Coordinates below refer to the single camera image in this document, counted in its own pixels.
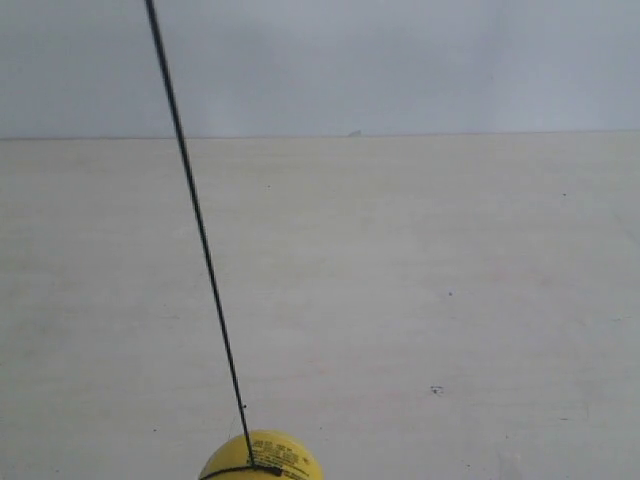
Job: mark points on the yellow foam tennis ball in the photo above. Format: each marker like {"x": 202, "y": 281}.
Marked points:
{"x": 277, "y": 455}

